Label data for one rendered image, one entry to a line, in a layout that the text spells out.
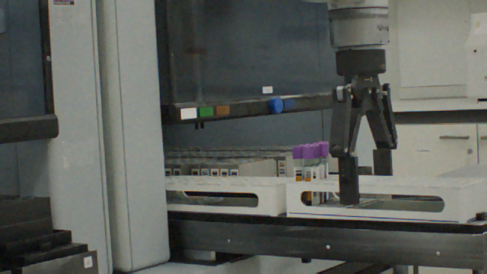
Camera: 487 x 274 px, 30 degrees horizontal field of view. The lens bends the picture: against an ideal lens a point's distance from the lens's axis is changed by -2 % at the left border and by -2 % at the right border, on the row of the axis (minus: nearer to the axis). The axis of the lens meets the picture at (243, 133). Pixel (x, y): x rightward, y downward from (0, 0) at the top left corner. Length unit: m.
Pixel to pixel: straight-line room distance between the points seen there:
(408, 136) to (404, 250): 2.64
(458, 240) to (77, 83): 0.59
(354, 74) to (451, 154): 2.52
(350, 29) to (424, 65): 3.24
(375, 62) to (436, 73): 3.20
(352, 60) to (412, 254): 0.29
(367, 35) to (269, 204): 0.31
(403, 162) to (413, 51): 0.83
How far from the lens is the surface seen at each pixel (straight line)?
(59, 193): 1.37
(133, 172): 1.48
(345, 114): 1.34
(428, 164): 3.92
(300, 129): 2.11
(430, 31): 4.58
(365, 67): 1.37
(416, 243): 1.31
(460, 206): 1.30
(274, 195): 1.45
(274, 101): 1.72
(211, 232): 1.51
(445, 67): 4.55
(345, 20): 1.37
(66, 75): 1.39
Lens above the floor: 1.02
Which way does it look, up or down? 3 degrees down
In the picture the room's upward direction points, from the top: 3 degrees counter-clockwise
